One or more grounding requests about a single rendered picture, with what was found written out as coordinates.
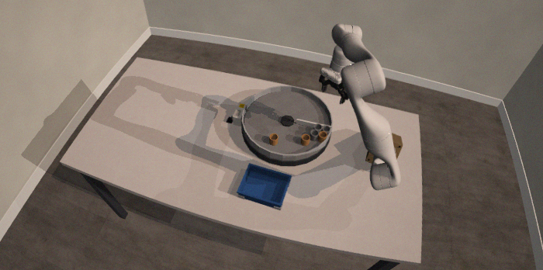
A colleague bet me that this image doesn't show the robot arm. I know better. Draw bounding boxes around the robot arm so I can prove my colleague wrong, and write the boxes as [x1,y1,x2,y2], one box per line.
[320,24,401,190]

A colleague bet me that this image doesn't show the bronze bushing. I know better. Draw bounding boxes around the bronze bushing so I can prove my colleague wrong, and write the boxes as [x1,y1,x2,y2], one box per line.
[269,133,278,146]
[318,131,327,143]
[300,134,310,146]

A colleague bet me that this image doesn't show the dark grey metal bushing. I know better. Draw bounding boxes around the dark grey metal bushing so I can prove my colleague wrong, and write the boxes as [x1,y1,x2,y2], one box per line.
[310,130,319,141]
[313,123,323,132]
[322,125,330,136]

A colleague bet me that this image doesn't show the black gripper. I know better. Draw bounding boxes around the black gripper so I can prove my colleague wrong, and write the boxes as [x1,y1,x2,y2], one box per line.
[319,75,349,104]

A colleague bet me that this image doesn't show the grey round turning table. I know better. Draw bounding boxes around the grey round turning table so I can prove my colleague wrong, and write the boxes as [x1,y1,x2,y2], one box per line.
[226,85,333,166]

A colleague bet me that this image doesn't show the blue square tray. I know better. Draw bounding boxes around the blue square tray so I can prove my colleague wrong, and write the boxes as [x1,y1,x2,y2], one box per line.
[237,164,291,210]

